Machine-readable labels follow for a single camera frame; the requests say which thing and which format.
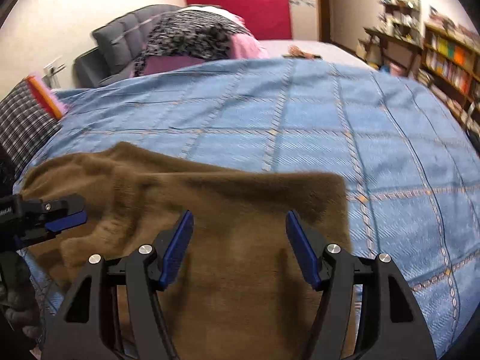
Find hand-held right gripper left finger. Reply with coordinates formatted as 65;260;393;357
41;210;195;360

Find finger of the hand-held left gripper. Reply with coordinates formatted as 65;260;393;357
39;194;88;234

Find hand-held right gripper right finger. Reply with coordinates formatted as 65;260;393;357
286;210;437;360

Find brown fleece pants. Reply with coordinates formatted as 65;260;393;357
20;142;362;360

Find person's left hand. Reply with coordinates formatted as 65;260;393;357
0;249;43;350

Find dark plaid pillow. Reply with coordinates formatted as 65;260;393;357
0;80;62;181

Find orange and pink pillow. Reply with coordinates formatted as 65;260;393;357
25;74;69;121

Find blue patterned blanket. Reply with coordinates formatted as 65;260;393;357
22;57;480;360

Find grey padded headboard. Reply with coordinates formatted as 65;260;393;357
73;4;185;87

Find lavender bedsheet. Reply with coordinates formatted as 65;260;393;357
259;39;376;71

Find leopard print cloth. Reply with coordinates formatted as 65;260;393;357
133;9;253;78

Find wooden desk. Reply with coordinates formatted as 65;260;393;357
358;26;424;80

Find wooden bookshelf with books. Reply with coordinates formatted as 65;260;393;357
416;7;480;133

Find brown wooden door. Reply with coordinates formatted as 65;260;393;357
317;0;335;44

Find small wooden desktop shelf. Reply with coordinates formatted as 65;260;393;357
379;0;422;44

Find red upright mattress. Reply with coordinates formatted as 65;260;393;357
182;0;293;41

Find white wall socket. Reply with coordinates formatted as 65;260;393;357
43;57;65;78

